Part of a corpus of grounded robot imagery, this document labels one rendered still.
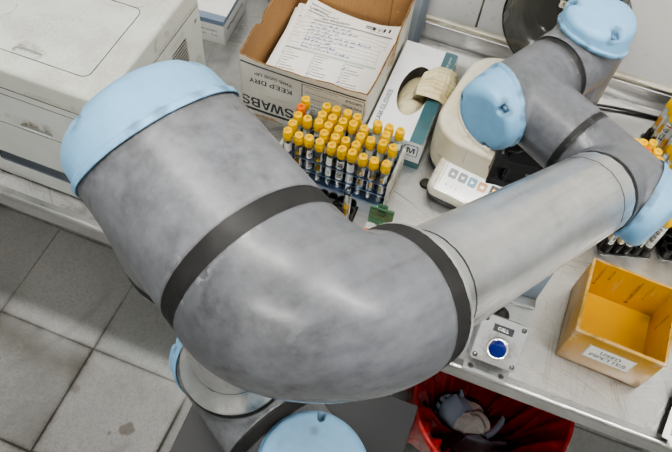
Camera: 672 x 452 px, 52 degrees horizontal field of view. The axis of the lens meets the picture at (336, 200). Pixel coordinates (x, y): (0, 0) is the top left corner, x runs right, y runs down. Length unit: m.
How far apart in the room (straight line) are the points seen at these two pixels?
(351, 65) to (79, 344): 1.18
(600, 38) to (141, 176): 0.49
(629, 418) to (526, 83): 0.64
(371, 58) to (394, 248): 0.99
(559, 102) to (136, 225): 0.43
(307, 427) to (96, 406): 1.34
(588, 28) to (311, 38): 0.75
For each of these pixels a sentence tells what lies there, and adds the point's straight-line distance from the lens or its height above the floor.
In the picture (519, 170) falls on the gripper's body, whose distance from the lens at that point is 0.89.
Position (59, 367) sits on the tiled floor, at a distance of 2.11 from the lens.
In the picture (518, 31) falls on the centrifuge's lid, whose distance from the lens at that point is 1.37.
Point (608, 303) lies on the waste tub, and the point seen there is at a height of 0.88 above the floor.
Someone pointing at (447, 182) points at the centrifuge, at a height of 0.92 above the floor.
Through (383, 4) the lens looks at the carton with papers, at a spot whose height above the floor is 0.98.
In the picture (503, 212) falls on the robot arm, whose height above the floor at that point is 1.50.
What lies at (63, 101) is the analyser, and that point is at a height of 1.15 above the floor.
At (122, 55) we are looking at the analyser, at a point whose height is 1.17.
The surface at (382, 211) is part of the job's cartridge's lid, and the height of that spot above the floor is 0.99.
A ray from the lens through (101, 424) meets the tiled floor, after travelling 2.02.
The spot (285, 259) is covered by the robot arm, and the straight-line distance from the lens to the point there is 0.35.
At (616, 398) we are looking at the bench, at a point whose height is 0.88.
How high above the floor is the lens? 1.89
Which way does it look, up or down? 56 degrees down
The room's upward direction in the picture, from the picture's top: 7 degrees clockwise
